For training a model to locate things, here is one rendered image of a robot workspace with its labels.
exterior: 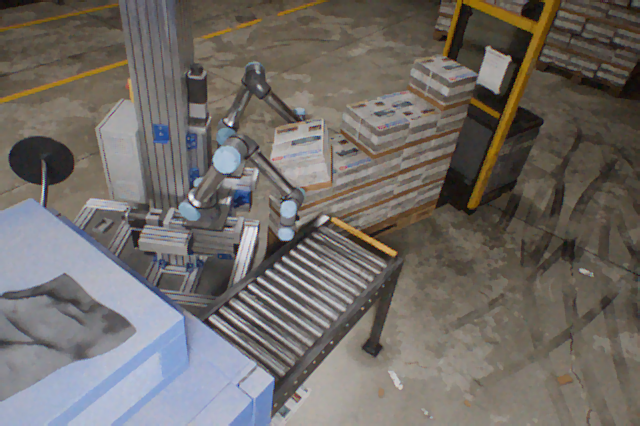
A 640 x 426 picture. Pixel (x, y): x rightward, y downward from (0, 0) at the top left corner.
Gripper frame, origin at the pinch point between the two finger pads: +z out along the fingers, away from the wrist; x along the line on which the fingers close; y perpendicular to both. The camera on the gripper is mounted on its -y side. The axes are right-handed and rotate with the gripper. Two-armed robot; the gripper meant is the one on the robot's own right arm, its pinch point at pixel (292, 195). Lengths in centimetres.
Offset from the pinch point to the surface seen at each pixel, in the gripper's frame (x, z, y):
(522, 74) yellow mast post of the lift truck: -152, 121, -22
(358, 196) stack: -26, 61, -56
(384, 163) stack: -48, 74, -42
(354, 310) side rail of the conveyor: -27, -61, -29
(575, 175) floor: -225, 207, -192
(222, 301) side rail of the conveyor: 31, -63, -7
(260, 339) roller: 12, -82, -15
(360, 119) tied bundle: -38, 81, -8
